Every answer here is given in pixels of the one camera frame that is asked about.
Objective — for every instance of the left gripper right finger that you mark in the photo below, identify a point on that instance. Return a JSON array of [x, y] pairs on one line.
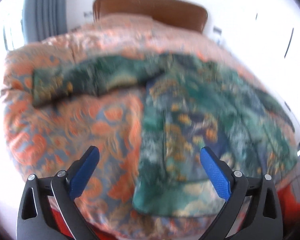
[[263, 218]]

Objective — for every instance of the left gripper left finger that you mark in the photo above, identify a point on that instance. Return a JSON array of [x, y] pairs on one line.
[[35, 217]]

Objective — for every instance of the green patterned silk jacket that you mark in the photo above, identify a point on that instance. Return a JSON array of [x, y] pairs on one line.
[[188, 104]]

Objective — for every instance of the red fleece sleeve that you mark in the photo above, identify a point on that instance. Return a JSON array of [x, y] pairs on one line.
[[289, 206]]

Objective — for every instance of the orange floral bed quilt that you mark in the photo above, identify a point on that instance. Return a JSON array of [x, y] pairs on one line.
[[48, 138]]

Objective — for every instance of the white wardrobe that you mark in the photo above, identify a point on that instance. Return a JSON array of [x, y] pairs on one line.
[[264, 35]]

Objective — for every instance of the grey-blue curtain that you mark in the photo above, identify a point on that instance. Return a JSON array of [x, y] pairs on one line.
[[42, 19]]

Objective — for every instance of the brown wooden headboard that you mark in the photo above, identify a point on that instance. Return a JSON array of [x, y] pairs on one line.
[[177, 13]]

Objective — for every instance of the grey wall switch panel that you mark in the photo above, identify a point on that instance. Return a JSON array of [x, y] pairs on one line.
[[217, 31]]

